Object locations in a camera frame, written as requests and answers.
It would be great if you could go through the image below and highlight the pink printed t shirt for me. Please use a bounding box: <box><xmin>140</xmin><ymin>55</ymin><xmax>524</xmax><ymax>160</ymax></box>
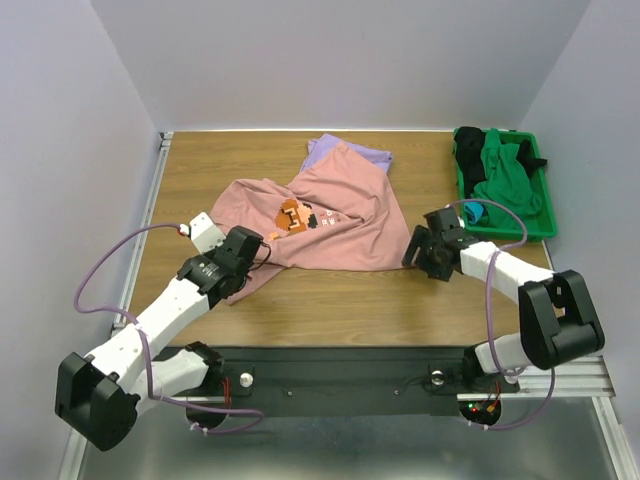
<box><xmin>210</xmin><ymin>142</ymin><xmax>410</xmax><ymax>305</ymax></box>

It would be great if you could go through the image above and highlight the purple t shirt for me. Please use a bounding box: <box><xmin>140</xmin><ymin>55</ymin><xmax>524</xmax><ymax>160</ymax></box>
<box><xmin>299</xmin><ymin>132</ymin><xmax>395</xmax><ymax>176</ymax></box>

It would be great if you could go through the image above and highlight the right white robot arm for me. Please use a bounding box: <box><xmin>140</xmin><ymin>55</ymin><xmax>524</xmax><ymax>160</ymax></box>
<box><xmin>402</xmin><ymin>207</ymin><xmax>605</xmax><ymax>390</ymax></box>

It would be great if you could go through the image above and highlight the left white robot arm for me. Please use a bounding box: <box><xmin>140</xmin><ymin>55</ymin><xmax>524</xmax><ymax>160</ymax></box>
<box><xmin>54</xmin><ymin>218</ymin><xmax>264</xmax><ymax>451</ymax></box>

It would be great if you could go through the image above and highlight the blue garment in bin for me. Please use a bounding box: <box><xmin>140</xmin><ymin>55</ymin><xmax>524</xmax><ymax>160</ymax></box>
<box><xmin>463</xmin><ymin>201</ymin><xmax>488</xmax><ymax>225</ymax></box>

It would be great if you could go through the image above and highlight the green plastic bin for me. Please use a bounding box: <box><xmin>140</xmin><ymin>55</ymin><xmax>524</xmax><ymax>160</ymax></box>
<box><xmin>455</xmin><ymin>129</ymin><xmax>557</xmax><ymax>242</ymax></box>

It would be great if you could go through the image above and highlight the green t shirt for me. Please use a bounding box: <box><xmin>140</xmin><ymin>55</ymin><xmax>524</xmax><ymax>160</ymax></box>
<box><xmin>471</xmin><ymin>129</ymin><xmax>542</xmax><ymax>223</ymax></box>

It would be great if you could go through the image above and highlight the black t shirt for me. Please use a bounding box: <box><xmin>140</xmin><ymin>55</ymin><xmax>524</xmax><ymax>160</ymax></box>
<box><xmin>453</xmin><ymin>126</ymin><xmax>548</xmax><ymax>189</ymax></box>

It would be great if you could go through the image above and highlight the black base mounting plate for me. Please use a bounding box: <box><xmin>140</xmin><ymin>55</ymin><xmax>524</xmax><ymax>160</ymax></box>
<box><xmin>164</xmin><ymin>344</ymin><xmax>521</xmax><ymax>419</ymax></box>

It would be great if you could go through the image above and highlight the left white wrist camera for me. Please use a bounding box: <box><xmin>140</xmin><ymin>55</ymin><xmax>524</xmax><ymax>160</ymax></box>
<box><xmin>178</xmin><ymin>212</ymin><xmax>226</xmax><ymax>254</ymax></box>

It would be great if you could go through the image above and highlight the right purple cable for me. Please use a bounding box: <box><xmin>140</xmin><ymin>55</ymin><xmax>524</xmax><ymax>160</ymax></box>
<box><xmin>444</xmin><ymin>199</ymin><xmax>557</xmax><ymax>431</ymax></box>

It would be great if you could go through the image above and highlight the purple cable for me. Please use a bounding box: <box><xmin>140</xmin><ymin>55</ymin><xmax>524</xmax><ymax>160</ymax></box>
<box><xmin>73</xmin><ymin>223</ymin><xmax>265</xmax><ymax>436</ymax></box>
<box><xmin>444</xmin><ymin>199</ymin><xmax>557</xmax><ymax>431</ymax></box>

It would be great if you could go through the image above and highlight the left aluminium rail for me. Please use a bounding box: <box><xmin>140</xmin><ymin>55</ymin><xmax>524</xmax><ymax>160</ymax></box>
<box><xmin>87</xmin><ymin>130</ymin><xmax>175</xmax><ymax>361</ymax></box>

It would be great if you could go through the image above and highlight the aluminium rail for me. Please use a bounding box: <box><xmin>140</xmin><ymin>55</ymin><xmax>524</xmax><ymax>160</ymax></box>
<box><xmin>87</xmin><ymin>130</ymin><xmax>175</xmax><ymax>361</ymax></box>
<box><xmin>457</xmin><ymin>355</ymin><xmax>619</xmax><ymax>401</ymax></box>

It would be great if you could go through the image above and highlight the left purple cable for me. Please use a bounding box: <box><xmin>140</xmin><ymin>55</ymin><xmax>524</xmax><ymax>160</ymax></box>
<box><xmin>73</xmin><ymin>223</ymin><xmax>265</xmax><ymax>436</ymax></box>

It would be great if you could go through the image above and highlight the right aluminium rail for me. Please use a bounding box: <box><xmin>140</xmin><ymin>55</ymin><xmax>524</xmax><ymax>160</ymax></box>
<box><xmin>457</xmin><ymin>355</ymin><xmax>619</xmax><ymax>401</ymax></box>

